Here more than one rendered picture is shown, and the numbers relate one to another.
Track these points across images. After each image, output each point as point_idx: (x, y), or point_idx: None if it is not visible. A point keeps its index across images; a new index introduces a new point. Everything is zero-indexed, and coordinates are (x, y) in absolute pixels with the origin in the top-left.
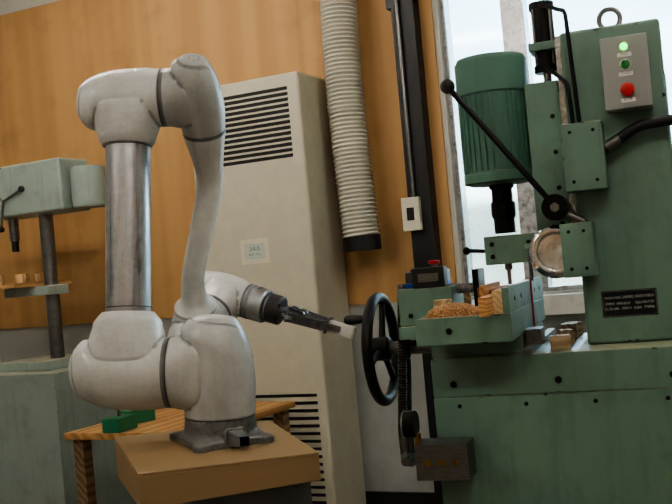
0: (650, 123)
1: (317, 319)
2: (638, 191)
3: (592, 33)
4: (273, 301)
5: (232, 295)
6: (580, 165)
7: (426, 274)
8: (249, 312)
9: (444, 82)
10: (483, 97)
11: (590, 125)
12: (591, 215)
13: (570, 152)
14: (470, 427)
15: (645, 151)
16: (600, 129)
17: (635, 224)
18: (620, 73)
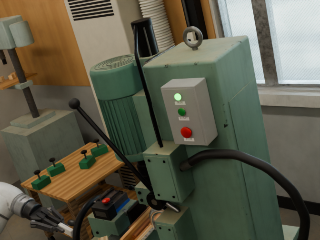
0: (210, 156)
1: (49, 226)
2: (215, 193)
3: (164, 69)
4: (26, 211)
5: (4, 206)
6: (160, 185)
7: (99, 212)
8: (16, 215)
9: (69, 103)
10: (106, 104)
11: (162, 158)
12: (186, 202)
13: (152, 174)
14: None
15: (217, 166)
16: (169, 162)
17: (216, 214)
18: (179, 117)
